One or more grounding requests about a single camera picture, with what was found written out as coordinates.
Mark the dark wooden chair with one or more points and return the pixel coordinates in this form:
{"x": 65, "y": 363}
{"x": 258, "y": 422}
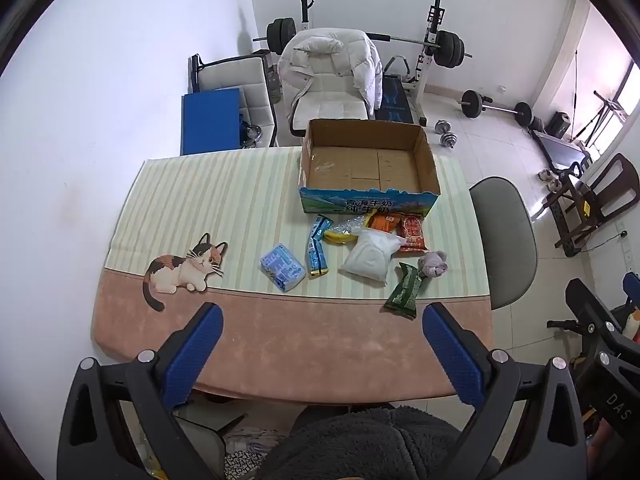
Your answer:
{"x": 617, "y": 180}

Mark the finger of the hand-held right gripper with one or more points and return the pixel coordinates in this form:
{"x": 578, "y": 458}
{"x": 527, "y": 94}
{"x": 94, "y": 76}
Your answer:
{"x": 600, "y": 315}
{"x": 612, "y": 405}

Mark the blue board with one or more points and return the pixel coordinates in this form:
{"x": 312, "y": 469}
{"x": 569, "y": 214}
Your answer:
{"x": 210, "y": 120}

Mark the chrome dumbbell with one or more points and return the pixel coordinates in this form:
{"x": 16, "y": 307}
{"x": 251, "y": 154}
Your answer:
{"x": 443, "y": 127}
{"x": 449, "y": 141}

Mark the barbell with black plates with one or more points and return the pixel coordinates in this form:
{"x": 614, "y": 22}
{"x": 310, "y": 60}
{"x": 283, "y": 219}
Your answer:
{"x": 280, "y": 35}

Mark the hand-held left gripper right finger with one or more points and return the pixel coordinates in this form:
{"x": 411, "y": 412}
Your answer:
{"x": 452, "y": 355}

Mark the green snack packet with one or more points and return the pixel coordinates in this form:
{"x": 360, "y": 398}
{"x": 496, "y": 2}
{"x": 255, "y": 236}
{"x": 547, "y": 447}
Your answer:
{"x": 405, "y": 292}

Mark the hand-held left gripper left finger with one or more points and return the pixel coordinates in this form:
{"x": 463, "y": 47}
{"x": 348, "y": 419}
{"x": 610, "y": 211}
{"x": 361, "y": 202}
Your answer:
{"x": 192, "y": 355}

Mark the pair of slippers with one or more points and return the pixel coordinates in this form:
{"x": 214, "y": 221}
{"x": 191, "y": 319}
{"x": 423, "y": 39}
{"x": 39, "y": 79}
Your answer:
{"x": 550, "y": 179}

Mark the blue printed cardboard box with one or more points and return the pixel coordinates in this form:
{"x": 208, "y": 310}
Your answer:
{"x": 360, "y": 170}

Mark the blue tissue pack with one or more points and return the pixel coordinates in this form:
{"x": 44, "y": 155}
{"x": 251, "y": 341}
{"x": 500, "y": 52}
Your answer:
{"x": 282, "y": 267}

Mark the person's dark fleece clothing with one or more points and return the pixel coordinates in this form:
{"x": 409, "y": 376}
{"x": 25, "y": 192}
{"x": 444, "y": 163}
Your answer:
{"x": 360, "y": 445}

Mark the blue snack packet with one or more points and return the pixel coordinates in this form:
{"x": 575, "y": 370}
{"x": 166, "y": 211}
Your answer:
{"x": 316, "y": 252}

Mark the white powder bag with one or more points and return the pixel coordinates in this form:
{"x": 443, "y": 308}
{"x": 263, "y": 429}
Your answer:
{"x": 370, "y": 260}

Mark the orange snack packet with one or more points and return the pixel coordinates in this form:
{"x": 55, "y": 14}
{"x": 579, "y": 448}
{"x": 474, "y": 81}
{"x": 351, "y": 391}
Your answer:
{"x": 384, "y": 222}

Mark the black weight bench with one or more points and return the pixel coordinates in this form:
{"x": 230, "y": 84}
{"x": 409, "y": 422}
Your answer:
{"x": 395, "y": 100}

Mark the water jug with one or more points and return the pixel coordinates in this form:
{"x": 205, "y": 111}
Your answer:
{"x": 272, "y": 85}

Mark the striped cat print tablecloth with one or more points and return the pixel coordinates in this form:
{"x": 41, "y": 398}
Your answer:
{"x": 240, "y": 200}

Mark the small black barbell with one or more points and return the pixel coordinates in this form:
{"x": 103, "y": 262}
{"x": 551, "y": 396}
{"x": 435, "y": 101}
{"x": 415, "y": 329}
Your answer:
{"x": 470, "y": 103}

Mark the white down jacket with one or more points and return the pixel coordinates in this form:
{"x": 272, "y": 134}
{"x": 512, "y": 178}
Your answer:
{"x": 325, "y": 55}

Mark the red snack packet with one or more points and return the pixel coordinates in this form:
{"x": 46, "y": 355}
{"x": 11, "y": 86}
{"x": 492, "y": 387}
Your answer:
{"x": 412, "y": 232}

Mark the grey office chair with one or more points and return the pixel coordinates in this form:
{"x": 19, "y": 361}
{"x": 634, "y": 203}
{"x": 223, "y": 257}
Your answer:
{"x": 505, "y": 240}

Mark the yellow snack bag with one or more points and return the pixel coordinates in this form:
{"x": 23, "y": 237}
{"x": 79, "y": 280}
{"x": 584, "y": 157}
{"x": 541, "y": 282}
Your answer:
{"x": 342, "y": 232}

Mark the white padded chair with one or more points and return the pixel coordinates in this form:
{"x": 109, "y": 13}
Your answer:
{"x": 230, "y": 75}
{"x": 327, "y": 102}

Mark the purple towel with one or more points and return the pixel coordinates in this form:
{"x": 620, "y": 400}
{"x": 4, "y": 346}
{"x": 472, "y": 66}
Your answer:
{"x": 432, "y": 262}

